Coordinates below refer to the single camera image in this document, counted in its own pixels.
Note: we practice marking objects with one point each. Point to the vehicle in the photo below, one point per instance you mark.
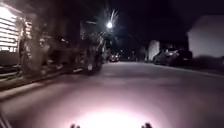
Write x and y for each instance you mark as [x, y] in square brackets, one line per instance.
[114, 58]

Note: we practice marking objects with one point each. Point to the building with lit shutter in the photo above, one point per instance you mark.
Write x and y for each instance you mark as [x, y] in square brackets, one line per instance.
[8, 33]

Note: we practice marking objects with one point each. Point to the dark parked car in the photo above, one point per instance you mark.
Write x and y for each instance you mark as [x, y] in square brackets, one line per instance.
[171, 56]

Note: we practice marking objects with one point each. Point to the robot's own part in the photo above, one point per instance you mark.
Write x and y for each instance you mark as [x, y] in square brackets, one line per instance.
[75, 126]
[146, 126]

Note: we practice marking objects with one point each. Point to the street lamp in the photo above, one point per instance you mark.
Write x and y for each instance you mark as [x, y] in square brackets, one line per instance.
[109, 25]

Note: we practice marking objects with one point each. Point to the pale kerb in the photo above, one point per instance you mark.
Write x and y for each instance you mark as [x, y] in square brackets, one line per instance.
[36, 83]

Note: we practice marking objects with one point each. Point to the white building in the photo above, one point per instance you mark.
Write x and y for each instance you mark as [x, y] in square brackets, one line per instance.
[153, 50]
[206, 38]

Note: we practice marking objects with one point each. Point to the dark asphalt road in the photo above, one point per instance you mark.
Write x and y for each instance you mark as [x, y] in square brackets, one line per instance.
[140, 90]

